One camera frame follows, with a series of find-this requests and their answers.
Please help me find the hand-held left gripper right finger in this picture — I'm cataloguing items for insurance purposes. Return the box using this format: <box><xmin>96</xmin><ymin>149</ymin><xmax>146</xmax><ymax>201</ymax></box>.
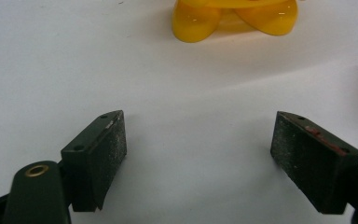
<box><xmin>269</xmin><ymin>110</ymin><xmax>358</xmax><ymax>216</ymax></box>

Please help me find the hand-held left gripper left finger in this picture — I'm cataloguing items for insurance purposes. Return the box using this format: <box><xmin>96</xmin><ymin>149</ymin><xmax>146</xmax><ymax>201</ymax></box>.
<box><xmin>60</xmin><ymin>109</ymin><xmax>128</xmax><ymax>213</ymax></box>

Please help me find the yellow plastic toy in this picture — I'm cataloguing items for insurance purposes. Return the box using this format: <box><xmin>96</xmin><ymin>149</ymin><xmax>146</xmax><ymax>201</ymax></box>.
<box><xmin>172</xmin><ymin>0</ymin><xmax>299</xmax><ymax>44</ymax></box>

